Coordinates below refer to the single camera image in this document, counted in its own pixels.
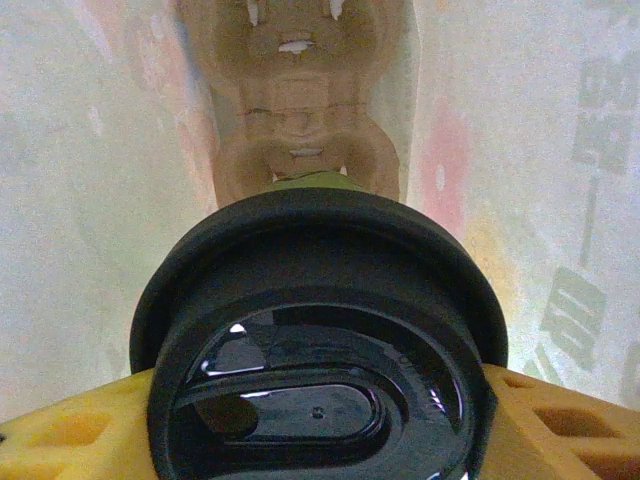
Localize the white paper takeout bag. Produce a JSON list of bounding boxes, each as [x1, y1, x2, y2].
[[0, 0, 640, 431]]

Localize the brown cardboard cup carrier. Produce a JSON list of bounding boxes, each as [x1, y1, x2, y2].
[[177, 0, 419, 209]]

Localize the black plastic cup lid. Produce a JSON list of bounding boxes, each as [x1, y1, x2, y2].
[[128, 187, 510, 480]]

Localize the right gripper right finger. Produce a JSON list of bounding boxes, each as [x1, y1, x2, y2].
[[480, 362, 640, 480]]

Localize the green paper coffee cup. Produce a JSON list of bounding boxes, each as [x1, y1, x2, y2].
[[272, 169, 365, 194]]

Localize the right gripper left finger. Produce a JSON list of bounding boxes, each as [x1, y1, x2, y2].
[[0, 367, 157, 480]]

